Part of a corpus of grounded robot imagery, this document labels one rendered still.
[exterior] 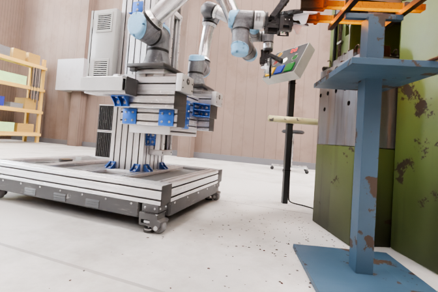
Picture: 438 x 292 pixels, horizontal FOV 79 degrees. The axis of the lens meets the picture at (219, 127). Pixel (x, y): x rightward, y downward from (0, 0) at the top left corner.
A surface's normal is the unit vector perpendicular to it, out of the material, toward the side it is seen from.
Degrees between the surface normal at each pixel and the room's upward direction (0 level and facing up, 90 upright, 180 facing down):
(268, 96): 90
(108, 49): 90
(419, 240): 90
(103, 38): 90
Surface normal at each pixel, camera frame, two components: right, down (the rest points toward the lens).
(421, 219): -0.99, -0.07
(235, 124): -0.33, -0.06
